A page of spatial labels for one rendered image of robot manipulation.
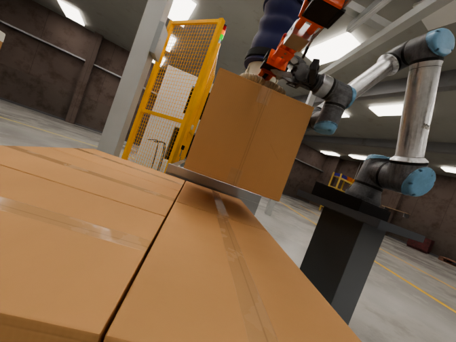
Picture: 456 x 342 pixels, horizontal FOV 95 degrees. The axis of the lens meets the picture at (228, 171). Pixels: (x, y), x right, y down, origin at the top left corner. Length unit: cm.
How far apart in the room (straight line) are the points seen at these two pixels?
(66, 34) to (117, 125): 1005
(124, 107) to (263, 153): 170
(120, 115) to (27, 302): 205
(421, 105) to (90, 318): 133
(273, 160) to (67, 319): 72
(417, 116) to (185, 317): 123
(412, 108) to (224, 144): 90
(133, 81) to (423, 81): 209
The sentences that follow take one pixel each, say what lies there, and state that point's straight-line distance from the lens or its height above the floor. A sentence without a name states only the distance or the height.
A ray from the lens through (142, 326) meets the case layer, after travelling 31.
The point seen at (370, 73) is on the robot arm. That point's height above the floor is 141.
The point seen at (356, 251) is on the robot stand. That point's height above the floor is 55.
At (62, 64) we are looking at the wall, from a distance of 1193.
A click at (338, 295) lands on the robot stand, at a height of 29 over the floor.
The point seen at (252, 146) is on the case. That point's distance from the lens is 82.
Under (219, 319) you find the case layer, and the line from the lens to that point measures 35.
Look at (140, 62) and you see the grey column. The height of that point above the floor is 135.
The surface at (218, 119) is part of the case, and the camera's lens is 81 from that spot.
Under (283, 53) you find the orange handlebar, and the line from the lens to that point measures 88.
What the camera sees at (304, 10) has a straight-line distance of 72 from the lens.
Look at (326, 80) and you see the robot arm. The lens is 101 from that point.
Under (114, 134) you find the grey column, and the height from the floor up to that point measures 63.
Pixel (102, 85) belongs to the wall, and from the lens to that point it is 1162.
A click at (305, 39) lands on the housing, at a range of 77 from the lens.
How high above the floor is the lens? 75
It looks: 2 degrees down
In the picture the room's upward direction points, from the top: 20 degrees clockwise
